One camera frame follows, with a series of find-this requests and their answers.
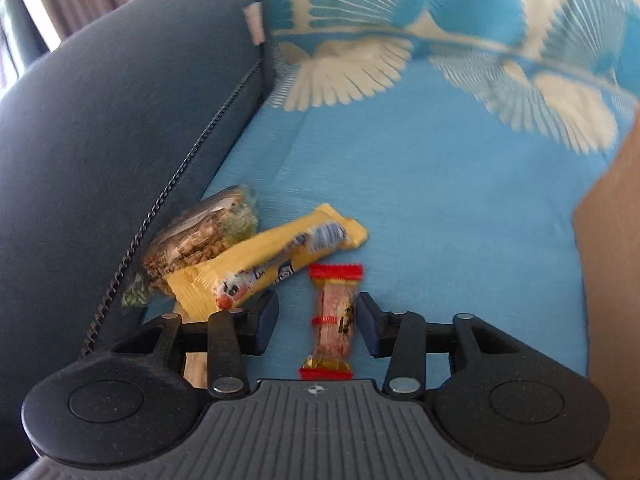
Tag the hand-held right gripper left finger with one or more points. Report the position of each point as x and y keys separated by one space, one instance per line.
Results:
x=265 y=321

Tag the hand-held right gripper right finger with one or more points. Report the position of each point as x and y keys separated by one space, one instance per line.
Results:
x=367 y=327

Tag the small red-ended candy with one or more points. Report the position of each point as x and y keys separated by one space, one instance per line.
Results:
x=332 y=310

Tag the brown cardboard box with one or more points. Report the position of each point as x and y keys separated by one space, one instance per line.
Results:
x=612 y=260

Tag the yellow snack packet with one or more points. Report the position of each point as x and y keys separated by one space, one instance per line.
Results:
x=260 y=255

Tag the pale rice cracker bar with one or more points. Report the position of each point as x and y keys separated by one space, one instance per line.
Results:
x=196 y=371

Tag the clear wrapped nut bar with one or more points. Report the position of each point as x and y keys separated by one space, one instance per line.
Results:
x=200 y=237

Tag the blue fan print blanket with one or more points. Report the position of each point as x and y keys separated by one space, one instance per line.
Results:
x=425 y=185

